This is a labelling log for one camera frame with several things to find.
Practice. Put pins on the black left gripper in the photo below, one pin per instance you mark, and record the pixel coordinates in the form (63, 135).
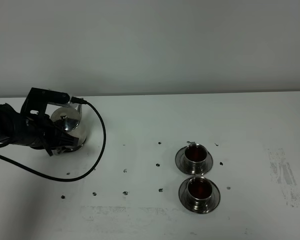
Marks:
(48, 135)

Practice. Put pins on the stainless steel teapot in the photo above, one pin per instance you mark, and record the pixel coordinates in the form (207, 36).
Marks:
(71, 121)

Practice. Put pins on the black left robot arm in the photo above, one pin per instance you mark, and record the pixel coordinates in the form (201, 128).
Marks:
(15, 128)

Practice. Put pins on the far stainless steel saucer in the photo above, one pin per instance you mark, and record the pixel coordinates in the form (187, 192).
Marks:
(191, 169)

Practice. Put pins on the stainless steel saucer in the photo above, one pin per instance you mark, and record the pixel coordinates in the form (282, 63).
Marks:
(191, 169)
(203, 206)

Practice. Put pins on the far stainless steel teacup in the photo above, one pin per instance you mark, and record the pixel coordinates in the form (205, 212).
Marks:
(196, 153)

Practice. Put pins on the stainless steel teacup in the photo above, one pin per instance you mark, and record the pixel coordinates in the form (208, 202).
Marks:
(200, 188)
(196, 153)

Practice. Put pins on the near stainless steel teacup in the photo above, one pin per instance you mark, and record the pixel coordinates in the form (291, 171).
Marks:
(200, 188)

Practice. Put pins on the near stainless steel saucer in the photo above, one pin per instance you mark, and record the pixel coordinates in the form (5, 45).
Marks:
(203, 206)

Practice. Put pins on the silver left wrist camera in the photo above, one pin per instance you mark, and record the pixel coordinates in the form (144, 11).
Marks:
(65, 102)

